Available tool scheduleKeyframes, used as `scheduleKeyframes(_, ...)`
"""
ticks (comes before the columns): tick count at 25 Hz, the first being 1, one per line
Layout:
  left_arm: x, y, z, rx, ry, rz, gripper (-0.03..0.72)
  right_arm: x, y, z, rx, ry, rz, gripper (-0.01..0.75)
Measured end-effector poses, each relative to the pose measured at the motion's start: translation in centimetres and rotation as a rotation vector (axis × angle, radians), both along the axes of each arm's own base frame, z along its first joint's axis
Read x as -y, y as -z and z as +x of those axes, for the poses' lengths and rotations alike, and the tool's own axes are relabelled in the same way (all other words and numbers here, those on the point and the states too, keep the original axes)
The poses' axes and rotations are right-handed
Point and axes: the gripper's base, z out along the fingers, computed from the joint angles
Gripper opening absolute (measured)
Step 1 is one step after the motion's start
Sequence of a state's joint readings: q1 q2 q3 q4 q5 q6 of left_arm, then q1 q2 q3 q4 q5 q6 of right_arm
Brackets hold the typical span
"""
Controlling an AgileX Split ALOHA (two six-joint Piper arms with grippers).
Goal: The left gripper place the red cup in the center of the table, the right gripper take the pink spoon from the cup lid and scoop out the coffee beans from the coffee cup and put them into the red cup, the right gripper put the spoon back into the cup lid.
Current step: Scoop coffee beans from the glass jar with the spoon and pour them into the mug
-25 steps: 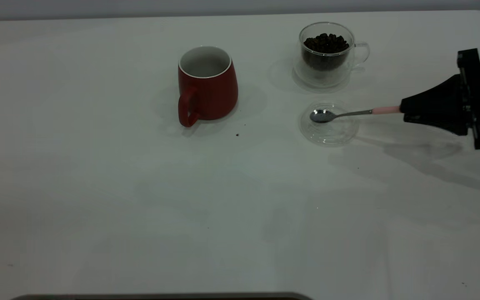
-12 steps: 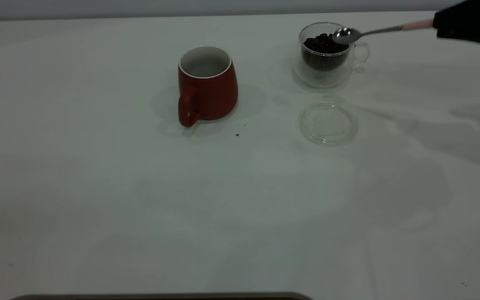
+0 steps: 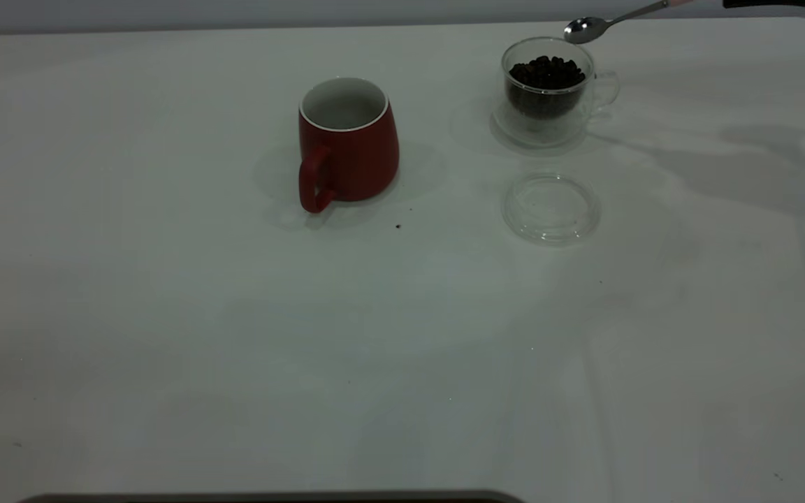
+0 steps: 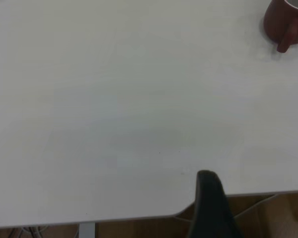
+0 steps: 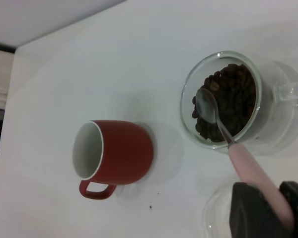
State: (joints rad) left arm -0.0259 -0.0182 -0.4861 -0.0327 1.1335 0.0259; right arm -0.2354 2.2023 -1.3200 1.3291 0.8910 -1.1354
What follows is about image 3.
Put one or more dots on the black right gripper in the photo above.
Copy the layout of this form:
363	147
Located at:
780	3

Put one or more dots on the red ceramic mug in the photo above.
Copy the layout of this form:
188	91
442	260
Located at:
360	161

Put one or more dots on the dark roasted coffee beans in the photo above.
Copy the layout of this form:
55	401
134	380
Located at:
546	77

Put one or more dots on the clear glass saucer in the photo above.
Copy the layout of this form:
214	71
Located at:
550	209

